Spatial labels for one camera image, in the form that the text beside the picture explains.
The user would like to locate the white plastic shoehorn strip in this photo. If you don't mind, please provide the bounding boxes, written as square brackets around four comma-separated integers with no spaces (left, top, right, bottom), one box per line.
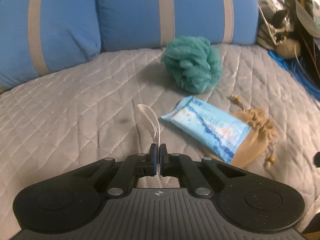
[137,103,161,178]

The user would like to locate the blue tissue pack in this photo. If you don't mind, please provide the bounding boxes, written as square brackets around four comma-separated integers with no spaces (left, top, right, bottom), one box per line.
[161,96,251,164]

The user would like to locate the tan drawstring pouch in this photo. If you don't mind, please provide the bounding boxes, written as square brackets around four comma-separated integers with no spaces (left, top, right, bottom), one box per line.
[228,95,278,170]

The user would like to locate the teal mesh bath loofah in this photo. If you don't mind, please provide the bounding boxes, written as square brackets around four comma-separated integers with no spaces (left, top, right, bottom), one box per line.
[161,36,222,94]

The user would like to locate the grey quilted sofa cover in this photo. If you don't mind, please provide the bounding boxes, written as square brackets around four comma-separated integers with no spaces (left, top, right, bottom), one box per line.
[1,44,319,239]

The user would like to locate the dark fabric bag pile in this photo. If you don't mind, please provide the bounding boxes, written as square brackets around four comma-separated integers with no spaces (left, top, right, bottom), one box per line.
[257,0,319,86]

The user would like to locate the right blue striped cushion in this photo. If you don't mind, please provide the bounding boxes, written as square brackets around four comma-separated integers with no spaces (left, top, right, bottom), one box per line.
[97,0,259,51]

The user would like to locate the blue striped cushion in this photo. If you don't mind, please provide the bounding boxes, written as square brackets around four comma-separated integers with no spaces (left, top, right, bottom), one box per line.
[97,0,259,51]
[1,0,101,92]

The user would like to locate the left blue striped cushion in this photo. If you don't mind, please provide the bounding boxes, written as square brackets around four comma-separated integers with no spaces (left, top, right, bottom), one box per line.
[1,0,101,92]

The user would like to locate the coiled blue cable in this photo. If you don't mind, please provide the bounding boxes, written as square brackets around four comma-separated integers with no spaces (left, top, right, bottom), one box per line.
[268,49,320,97]

